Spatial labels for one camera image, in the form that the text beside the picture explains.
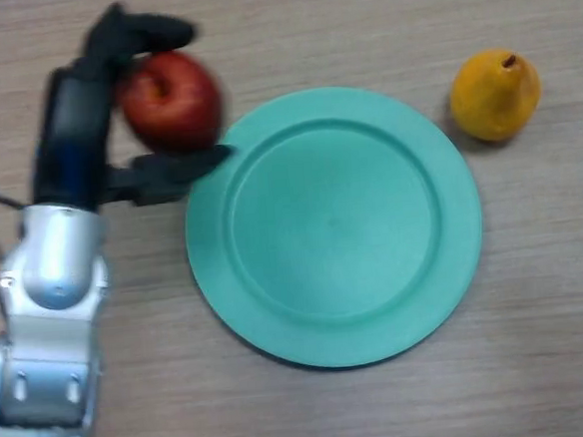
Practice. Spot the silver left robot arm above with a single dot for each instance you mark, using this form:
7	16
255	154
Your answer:
52	305

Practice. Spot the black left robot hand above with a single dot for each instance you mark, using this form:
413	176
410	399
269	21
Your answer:
73	134

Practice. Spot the red apple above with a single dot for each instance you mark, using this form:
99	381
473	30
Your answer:
178	106

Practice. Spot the green round plate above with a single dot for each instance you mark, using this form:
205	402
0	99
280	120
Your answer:
332	230

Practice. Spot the yellow orange pear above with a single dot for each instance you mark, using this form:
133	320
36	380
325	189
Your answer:
493	99

